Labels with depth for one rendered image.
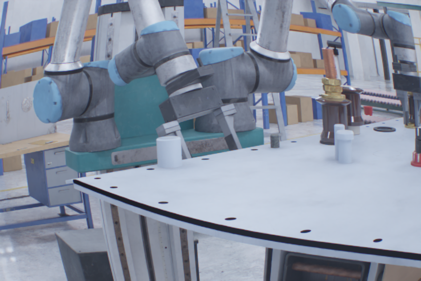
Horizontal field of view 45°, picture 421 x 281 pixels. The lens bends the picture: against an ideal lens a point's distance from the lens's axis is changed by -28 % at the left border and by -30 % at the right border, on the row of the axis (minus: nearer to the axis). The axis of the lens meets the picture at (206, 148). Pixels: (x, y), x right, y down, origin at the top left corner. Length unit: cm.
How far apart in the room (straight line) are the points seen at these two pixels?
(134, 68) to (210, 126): 60
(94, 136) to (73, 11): 45
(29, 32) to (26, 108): 341
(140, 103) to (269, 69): 43
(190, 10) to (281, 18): 889
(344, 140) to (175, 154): 30
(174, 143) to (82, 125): 82
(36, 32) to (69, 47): 746
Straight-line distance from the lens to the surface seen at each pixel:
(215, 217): 80
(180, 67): 149
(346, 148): 109
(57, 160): 548
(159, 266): 235
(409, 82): 161
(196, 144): 205
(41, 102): 179
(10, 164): 919
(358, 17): 157
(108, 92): 191
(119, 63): 158
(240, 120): 211
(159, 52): 150
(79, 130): 191
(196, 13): 1108
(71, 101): 178
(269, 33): 215
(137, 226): 227
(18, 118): 596
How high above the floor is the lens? 156
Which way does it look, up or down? 9 degrees down
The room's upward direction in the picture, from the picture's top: 3 degrees counter-clockwise
